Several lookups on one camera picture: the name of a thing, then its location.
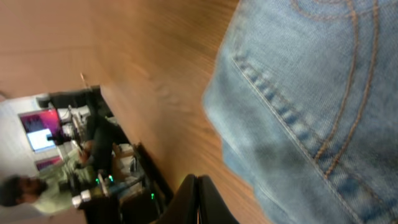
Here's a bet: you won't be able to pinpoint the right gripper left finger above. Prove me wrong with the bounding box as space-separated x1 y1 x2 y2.
157 174 198 224

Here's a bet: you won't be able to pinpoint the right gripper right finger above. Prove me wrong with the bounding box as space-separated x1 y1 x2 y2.
198 175 239 224

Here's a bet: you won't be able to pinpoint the blue denim jeans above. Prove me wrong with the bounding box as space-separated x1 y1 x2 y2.
203 0 397 223

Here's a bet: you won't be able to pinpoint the person in green shirt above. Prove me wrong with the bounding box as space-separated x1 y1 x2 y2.
1 149 96 215

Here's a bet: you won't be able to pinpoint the computer monitor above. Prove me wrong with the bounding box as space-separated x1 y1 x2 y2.
18 109 63 153

